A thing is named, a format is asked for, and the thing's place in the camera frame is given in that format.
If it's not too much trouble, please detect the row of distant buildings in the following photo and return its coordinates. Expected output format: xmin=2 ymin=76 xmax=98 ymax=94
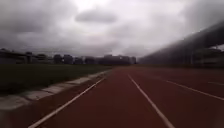
xmin=0 ymin=48 xmax=138 ymax=66

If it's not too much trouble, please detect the red running track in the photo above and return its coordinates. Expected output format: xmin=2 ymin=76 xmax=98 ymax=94
xmin=0 ymin=65 xmax=224 ymax=128

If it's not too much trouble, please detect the pale concrete kerb strip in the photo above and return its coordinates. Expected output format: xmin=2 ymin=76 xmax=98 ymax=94
xmin=0 ymin=68 xmax=113 ymax=112

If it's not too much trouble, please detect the dark green grass field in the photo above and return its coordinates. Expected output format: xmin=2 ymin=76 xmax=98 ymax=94
xmin=0 ymin=63 xmax=113 ymax=97

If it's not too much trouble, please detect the roofed grandstand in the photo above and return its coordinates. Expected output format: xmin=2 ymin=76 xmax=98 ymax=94
xmin=137 ymin=20 xmax=224 ymax=69

